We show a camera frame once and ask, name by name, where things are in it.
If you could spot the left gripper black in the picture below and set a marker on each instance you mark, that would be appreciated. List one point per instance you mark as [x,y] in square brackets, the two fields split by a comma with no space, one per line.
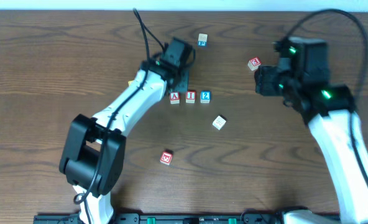
[182,83]

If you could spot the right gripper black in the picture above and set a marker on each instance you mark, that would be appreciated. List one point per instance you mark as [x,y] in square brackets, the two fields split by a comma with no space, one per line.
[262,81]

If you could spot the red letter A block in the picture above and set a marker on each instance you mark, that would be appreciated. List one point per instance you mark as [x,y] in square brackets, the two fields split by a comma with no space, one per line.
[174,98]

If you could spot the red letter I block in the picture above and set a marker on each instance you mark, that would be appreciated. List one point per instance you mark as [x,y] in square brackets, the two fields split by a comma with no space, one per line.
[190,96]

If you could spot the red block turning blue 2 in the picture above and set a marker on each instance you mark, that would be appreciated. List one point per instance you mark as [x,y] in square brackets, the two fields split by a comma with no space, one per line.
[205,97]

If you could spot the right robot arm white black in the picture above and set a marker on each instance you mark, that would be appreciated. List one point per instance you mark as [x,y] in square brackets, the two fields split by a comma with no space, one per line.
[329,112]

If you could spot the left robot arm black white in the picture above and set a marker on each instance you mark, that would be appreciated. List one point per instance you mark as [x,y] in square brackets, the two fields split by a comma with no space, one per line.
[93,154]

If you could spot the blue and white block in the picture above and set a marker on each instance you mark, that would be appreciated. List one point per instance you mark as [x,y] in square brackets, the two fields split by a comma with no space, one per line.
[202,40]

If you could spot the red block far right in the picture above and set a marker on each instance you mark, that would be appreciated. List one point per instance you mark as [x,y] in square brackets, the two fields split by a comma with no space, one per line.
[254,63]

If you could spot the plain white wooden block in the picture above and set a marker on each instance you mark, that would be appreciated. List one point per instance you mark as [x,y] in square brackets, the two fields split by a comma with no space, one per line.
[219,122]

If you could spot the red block near front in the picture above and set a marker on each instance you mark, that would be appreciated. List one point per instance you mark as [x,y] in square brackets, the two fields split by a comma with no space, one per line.
[166,157]

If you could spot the black mounting rail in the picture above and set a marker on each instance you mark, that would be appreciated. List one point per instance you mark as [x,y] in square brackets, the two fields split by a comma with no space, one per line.
[249,216]

